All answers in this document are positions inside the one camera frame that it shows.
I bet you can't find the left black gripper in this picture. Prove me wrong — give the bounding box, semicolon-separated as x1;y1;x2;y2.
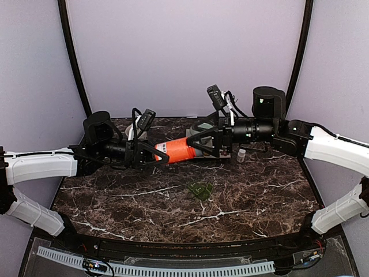
96;137;174;170

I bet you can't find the red pill bottle grey lid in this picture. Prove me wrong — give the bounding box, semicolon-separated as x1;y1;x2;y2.
155;137;203;163

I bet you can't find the white pill bottle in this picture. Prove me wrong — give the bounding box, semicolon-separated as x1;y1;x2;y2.
236;149;246;163

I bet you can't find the green pill organizer box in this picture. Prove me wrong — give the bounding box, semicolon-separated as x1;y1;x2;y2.
187;182;214;201

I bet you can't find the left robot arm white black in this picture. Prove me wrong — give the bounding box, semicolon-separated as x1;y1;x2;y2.
1;109;170;252

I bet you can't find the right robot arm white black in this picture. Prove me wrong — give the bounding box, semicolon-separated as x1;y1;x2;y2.
186;87;368;250

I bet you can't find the celadon green bowl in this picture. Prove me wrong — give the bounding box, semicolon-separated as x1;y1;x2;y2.
188;111;219;136

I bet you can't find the floral square coaster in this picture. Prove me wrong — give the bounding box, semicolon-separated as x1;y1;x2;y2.
186;128;232;158

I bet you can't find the cream ceramic mug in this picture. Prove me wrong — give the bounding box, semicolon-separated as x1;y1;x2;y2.
125;125;148;141

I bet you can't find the small circuit board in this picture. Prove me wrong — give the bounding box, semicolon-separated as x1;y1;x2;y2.
82;258;108;273

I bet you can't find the black right frame post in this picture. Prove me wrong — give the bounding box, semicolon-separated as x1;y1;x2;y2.
286;0;314;110

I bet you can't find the black frame post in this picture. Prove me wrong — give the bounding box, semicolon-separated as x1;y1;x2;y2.
286;0;314;110
57;0;92;117

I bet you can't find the white slotted cable duct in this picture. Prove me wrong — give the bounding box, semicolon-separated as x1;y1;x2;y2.
36;246;276;276

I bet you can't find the black left frame post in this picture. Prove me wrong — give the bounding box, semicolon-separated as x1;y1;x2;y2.
57;0;92;117

